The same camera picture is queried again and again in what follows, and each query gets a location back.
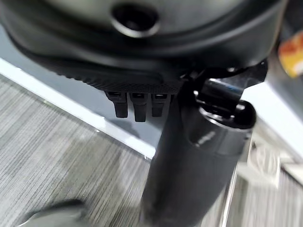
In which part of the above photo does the orange yellow snack package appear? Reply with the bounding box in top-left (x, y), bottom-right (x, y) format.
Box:
top-left (277, 32), bottom-right (303, 79)

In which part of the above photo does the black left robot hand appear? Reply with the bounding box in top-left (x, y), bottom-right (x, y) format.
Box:
top-left (0, 0), bottom-right (288, 227)

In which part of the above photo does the dark robot foot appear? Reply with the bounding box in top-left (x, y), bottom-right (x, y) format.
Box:
top-left (18, 199), bottom-right (92, 227)

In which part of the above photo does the white shelf frame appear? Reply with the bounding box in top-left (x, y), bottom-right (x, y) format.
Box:
top-left (236, 139), bottom-right (303, 187)

